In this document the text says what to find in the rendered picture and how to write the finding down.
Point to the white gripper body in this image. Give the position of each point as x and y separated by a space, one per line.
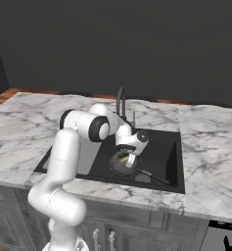
130 160

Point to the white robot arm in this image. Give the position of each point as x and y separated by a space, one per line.
64 163

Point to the green and yellow sponge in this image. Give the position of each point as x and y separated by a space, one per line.
122 156

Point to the dark frying pan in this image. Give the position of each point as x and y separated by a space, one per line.
120 167

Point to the black sink basin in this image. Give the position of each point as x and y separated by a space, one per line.
160 153

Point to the grey tap lever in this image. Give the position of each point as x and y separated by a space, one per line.
134 119

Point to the grey false drawer front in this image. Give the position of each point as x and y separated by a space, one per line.
127 214

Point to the dark curved tap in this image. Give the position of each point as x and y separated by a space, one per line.
121 98

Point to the grey cupboard door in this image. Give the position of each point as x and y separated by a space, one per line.
88 237
137 240

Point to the dark round stool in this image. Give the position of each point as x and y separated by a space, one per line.
210 103
74 93

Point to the grey dishwasher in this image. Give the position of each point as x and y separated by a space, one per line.
218 237

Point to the grey cupboard run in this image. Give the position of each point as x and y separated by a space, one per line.
8 215

